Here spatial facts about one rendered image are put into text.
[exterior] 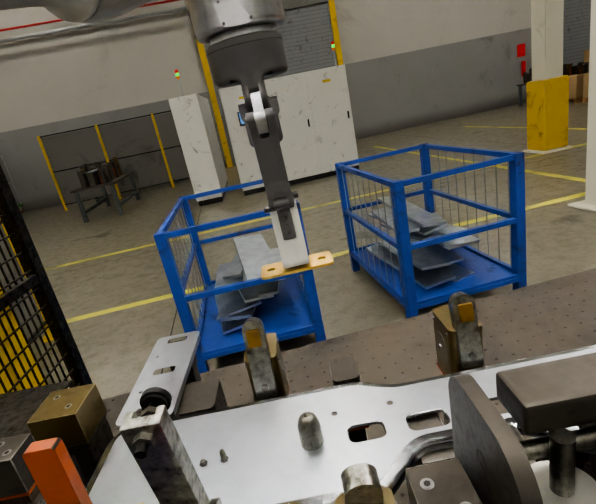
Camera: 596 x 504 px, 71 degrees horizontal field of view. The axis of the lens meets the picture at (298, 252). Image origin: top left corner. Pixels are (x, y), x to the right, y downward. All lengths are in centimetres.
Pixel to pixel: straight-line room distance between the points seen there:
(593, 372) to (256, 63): 39
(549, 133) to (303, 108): 416
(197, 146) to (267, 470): 781
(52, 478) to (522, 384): 42
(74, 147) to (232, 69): 1246
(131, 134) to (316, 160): 579
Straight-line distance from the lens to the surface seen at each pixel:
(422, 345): 135
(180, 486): 47
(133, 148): 1249
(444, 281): 287
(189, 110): 826
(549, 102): 780
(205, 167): 828
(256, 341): 72
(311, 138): 846
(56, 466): 48
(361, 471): 45
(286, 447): 65
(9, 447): 75
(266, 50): 42
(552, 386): 42
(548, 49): 784
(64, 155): 1295
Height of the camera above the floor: 144
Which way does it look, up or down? 19 degrees down
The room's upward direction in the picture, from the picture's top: 12 degrees counter-clockwise
